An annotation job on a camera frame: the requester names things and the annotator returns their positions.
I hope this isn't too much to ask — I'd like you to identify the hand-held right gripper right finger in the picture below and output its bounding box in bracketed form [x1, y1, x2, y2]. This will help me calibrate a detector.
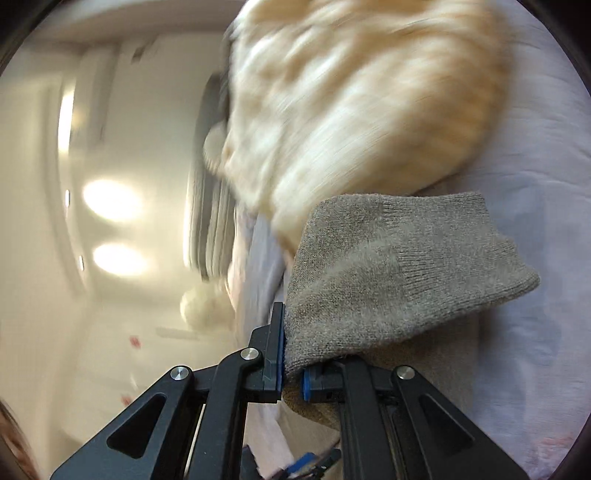
[298, 356, 532, 480]

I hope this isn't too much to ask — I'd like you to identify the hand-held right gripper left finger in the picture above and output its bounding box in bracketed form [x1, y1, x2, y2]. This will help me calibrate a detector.
[51, 302, 285, 480]

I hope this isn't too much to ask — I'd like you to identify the grey-brown sock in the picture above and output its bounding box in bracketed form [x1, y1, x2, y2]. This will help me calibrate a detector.
[281, 191, 541, 428]

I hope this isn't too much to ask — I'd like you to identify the white round pillow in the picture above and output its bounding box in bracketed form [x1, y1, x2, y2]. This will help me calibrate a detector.
[179, 285, 228, 331]

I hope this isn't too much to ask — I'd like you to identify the grey padded headboard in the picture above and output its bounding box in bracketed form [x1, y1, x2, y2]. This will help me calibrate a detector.
[186, 74, 237, 283]

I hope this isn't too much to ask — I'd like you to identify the white glossy wardrobe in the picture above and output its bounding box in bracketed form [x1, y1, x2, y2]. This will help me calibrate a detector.
[0, 314, 252, 467]

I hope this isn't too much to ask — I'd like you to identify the cream striped fleece blanket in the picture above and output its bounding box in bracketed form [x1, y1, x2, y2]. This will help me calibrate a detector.
[221, 0, 514, 261]

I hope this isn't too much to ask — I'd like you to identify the lavender plush bed cover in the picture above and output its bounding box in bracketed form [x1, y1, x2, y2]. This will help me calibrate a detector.
[228, 0, 591, 480]

